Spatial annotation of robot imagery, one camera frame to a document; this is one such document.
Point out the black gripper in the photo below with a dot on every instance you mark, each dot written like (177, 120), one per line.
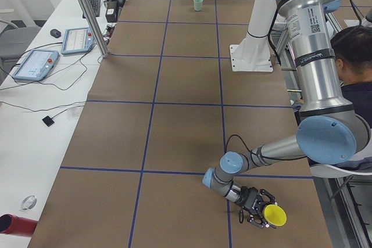
(249, 197)

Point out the yellow plastic cup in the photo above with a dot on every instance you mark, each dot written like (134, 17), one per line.
(275, 215)

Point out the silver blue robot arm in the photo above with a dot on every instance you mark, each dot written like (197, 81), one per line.
(330, 132)

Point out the green plastic cup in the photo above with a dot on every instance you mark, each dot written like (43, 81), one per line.
(198, 4)

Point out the white chair seat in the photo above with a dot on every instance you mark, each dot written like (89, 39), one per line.
(360, 167)

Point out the seated person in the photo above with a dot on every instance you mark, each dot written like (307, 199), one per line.
(351, 49)

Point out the small black square pad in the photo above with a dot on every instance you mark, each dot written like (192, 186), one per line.
(48, 121)

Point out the clear tape roll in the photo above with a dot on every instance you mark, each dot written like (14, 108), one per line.
(28, 203)

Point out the black power adapter box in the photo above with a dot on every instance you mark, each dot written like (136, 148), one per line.
(111, 11)

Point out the far blue teach pendant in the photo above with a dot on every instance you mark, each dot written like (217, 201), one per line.
(77, 40)

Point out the blue teach pendant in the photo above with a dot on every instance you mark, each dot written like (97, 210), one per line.
(36, 65)
(77, 40)

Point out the red cylinder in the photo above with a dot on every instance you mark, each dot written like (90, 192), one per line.
(18, 226)

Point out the near blue teach pendant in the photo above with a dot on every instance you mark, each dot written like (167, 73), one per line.
(36, 65)

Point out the black computer mouse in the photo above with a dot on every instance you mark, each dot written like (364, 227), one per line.
(55, 33)

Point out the black keyboard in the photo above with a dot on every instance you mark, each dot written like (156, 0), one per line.
(96, 7)

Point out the grey office chair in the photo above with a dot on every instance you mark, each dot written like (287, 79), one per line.
(15, 41)

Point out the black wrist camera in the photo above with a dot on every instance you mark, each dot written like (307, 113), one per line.
(241, 216)

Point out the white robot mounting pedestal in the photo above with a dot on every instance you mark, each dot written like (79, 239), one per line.
(253, 52)

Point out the aluminium frame post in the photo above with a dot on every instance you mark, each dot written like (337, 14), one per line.
(93, 24)

